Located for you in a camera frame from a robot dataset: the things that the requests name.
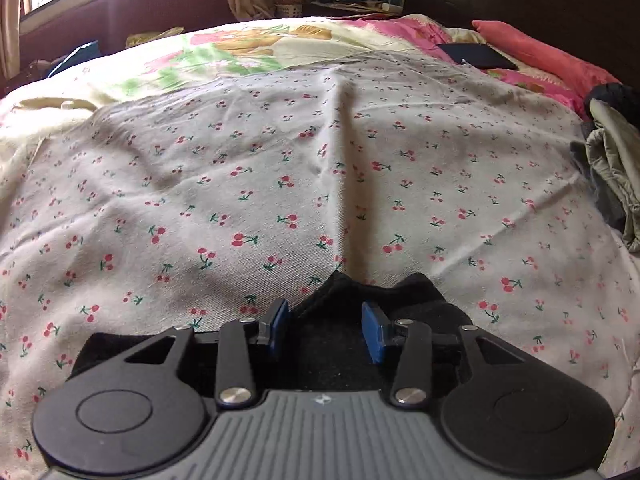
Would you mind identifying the pink cartoon print blanket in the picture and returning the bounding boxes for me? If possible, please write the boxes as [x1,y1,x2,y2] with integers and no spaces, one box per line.
[0,15,586,126]

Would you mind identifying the maroon window bench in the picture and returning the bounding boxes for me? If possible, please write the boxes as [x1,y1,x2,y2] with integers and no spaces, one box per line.
[17,0,238,78]

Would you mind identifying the black pants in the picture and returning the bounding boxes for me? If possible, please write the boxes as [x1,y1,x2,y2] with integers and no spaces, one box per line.
[70,270,473,396]

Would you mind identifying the blue cloth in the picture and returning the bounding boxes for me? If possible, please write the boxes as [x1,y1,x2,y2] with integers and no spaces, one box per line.
[47,40,103,78]

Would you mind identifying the pink pillow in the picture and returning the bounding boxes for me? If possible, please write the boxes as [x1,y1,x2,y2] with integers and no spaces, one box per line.
[471,20,621,92]

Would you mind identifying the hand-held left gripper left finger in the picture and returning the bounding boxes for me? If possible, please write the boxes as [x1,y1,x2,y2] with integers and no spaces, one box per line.
[122,299,292,408]

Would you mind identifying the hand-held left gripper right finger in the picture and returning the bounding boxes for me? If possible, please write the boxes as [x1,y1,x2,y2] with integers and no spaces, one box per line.
[361,301,525,408]

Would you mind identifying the black tablet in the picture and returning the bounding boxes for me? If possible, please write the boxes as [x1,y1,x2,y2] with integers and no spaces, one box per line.
[436,42,520,72]

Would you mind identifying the olive folded garment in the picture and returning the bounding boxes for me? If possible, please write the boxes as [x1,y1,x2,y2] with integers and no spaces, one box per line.
[570,82,640,233]

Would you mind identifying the cherry print bed sheet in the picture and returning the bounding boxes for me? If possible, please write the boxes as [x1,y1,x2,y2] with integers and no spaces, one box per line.
[0,55,640,476]

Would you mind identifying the olive green folded clothes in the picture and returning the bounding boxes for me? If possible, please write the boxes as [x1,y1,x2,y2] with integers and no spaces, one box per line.
[585,99,640,253]

